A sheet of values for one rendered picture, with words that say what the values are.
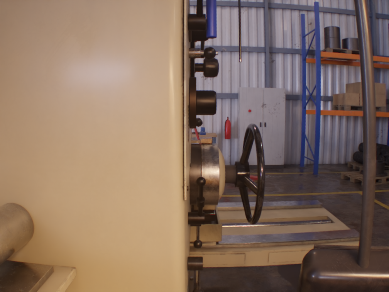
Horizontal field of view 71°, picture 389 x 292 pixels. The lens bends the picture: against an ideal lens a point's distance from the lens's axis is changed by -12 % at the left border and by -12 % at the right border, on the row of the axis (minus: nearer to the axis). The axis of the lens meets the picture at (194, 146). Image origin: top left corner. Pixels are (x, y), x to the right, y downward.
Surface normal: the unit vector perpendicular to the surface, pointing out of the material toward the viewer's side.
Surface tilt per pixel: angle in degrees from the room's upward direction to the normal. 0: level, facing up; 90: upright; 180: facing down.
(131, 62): 90
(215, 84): 90
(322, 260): 19
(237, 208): 90
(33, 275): 0
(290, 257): 90
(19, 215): 49
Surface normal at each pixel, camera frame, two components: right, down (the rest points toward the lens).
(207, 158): 0.00, -0.58
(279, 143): 0.00, 0.12
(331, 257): -0.09, -0.90
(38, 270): 0.00, -0.99
